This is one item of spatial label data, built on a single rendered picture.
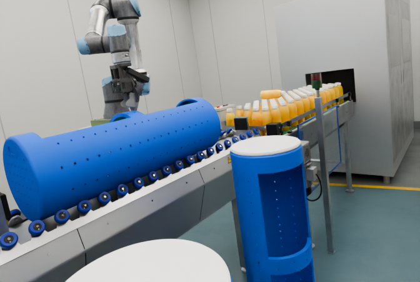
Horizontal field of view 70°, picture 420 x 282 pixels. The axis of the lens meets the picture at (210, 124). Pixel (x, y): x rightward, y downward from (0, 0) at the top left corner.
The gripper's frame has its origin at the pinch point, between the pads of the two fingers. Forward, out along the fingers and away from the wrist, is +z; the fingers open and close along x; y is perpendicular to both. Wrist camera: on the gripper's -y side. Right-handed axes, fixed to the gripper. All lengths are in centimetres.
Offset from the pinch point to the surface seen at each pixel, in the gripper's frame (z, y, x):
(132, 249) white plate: 19, 50, 60
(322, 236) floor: 124, -132, 25
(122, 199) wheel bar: 29.9, 20.9, 10.8
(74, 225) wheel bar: 31, 40, 11
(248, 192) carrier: 35, -10, 46
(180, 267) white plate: 19, 50, 73
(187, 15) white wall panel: -142, -424, -340
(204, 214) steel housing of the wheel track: 58, -23, 8
